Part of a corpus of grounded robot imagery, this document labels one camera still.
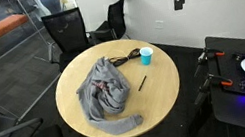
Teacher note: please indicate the person in blue jeans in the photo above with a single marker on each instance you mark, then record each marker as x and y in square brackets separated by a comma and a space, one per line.
[49, 0]

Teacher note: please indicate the black mesh-back office chair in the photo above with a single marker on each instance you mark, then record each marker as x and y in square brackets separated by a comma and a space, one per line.
[66, 31]

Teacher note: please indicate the blue plastic cup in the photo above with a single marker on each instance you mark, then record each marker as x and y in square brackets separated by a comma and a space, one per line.
[146, 57]

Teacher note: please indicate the black marker pen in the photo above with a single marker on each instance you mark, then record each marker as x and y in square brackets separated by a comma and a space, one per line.
[142, 83]

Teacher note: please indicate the grey sweatshirt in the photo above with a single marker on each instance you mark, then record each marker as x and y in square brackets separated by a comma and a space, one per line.
[109, 91]

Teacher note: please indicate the white wall outlet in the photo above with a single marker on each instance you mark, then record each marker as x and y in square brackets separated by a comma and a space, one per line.
[159, 24]

